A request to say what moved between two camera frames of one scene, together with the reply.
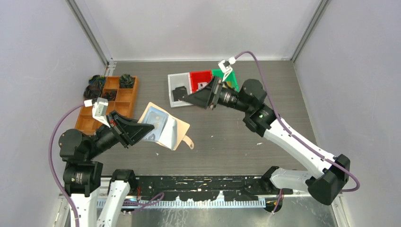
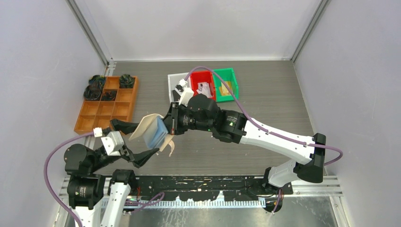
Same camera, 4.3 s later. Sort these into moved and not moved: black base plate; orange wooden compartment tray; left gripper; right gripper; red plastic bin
Moved: right gripper; left gripper
Not moved: black base plate; red plastic bin; orange wooden compartment tray
